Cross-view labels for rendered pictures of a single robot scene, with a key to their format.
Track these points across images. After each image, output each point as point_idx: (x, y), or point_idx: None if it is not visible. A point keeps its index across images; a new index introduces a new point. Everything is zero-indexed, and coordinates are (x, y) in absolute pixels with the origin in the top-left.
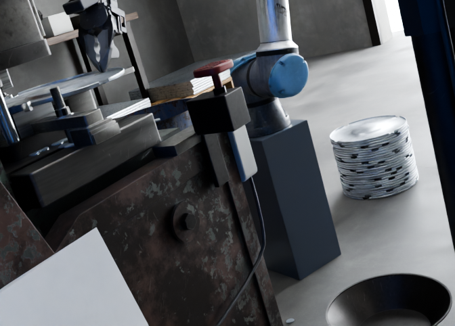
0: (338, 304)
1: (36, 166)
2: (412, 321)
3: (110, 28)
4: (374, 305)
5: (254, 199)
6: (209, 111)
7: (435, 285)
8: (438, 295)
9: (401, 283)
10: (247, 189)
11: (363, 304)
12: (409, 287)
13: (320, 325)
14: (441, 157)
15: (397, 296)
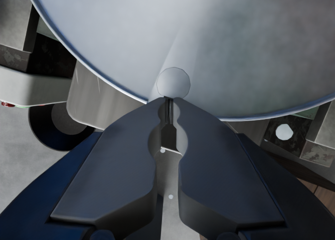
0: (93, 128)
1: None
2: (61, 121)
3: (18, 217)
4: (80, 135)
5: (148, 225)
6: None
7: (40, 136)
8: (40, 130)
9: (61, 145)
10: (152, 235)
11: (84, 134)
12: (57, 142)
13: None
14: None
15: (67, 140)
